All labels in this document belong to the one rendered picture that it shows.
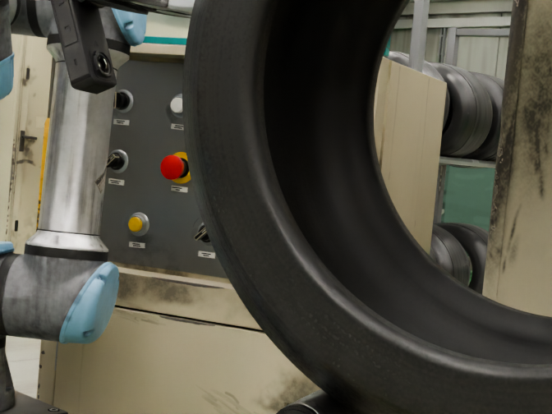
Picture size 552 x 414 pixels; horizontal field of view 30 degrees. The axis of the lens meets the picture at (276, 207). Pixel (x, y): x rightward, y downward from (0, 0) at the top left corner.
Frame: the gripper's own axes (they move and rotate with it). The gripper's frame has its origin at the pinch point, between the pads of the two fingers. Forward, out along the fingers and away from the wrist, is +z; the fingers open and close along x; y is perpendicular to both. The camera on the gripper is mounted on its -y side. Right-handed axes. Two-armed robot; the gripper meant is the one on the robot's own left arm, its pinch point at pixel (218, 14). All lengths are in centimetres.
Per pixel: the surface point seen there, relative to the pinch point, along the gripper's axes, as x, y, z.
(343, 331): -11.7, -22.4, 21.7
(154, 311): 59, -42, -33
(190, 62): -9.5, -5.1, 3.4
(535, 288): 26.5, -20.1, 28.9
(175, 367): 59, -50, -27
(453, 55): 492, 46, -112
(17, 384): 285, -146, -215
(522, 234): 26.4, -14.8, 26.4
